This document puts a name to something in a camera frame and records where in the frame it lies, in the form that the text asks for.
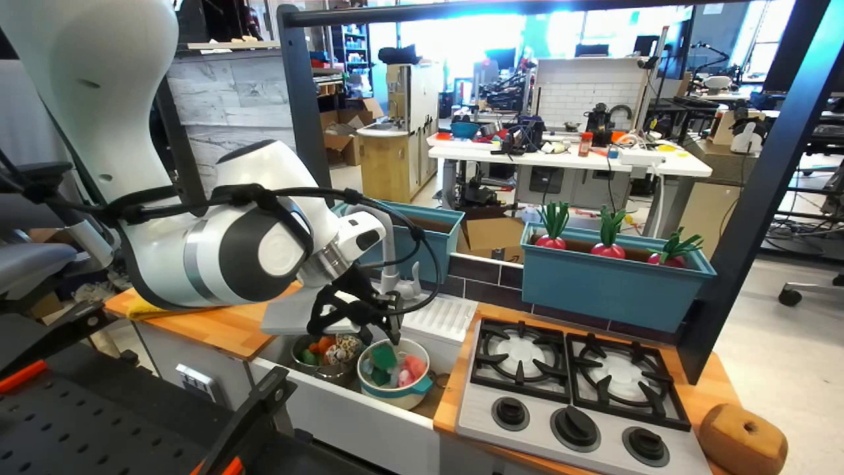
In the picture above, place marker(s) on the orange plush toy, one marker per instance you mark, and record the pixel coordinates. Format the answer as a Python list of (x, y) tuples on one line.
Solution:
[(323, 345)]

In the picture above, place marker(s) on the white toy sink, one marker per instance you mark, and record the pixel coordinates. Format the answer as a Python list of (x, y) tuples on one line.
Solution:
[(440, 321)]

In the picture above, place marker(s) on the tan wooden cabinet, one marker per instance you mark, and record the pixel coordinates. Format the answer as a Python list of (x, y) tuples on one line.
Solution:
[(385, 167)]

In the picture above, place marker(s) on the steel pot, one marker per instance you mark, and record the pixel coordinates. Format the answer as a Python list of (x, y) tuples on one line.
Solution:
[(326, 375)]

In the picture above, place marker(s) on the empty teal planter box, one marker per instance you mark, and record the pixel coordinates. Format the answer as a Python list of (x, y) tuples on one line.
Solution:
[(440, 242)]

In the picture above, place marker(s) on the red plush radish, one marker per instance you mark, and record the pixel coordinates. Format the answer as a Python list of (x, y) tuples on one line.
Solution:
[(552, 231), (609, 239), (675, 252)]

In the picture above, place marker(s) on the cardboard box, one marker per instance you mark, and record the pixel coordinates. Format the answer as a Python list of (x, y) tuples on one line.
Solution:
[(493, 239)]

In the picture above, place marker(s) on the grey wood backsplash panel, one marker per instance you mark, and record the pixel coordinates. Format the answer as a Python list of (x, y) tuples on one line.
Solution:
[(238, 95)]

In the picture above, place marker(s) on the green white plush toy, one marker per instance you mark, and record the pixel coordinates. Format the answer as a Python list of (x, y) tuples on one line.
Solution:
[(385, 360)]

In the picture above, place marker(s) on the grey office chair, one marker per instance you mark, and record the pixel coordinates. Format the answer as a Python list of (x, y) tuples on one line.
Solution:
[(35, 255)]

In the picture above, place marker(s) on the white bowl teal rim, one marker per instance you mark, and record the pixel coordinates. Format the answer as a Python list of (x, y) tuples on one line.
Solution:
[(396, 397)]

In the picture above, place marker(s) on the wooden block with hole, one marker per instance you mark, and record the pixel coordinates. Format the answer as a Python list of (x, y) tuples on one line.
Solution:
[(743, 440)]

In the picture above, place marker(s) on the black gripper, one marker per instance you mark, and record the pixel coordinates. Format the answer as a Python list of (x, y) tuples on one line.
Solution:
[(357, 300)]

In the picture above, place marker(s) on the teal planter box with vegetables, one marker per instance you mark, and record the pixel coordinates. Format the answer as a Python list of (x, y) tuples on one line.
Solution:
[(615, 287)]

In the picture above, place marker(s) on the pink plush toy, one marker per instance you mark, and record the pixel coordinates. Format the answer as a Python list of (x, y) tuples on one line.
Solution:
[(412, 368)]

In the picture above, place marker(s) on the beige patterned plush toy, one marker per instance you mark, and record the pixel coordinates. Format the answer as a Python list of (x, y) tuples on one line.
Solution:
[(344, 349)]

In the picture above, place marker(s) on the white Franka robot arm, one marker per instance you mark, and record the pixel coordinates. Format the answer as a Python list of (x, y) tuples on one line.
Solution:
[(201, 255)]

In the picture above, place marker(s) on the toy stove black grates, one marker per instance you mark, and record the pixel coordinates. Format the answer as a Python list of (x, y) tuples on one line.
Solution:
[(570, 432)]

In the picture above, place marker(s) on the black pegboard table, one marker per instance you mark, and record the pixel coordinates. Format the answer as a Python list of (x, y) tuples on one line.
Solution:
[(106, 424)]

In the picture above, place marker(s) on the white desk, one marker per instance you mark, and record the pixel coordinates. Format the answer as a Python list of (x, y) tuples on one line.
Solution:
[(570, 161)]

